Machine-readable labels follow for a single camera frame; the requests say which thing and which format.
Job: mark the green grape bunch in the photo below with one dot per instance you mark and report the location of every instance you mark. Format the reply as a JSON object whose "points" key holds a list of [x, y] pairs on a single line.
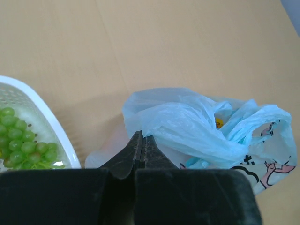
{"points": [[20, 148]]}

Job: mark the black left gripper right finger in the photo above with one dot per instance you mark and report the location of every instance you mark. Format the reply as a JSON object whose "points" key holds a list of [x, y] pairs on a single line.
{"points": [[166, 195]]}

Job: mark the white perforated plastic basket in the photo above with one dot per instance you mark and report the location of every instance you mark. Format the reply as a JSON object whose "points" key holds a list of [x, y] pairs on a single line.
{"points": [[30, 107]]}

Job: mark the light blue printed plastic bag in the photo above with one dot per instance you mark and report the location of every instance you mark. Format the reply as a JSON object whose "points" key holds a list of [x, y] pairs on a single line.
{"points": [[199, 132]]}

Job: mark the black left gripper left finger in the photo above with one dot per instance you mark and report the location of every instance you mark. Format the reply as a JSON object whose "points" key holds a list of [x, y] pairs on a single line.
{"points": [[69, 196]]}

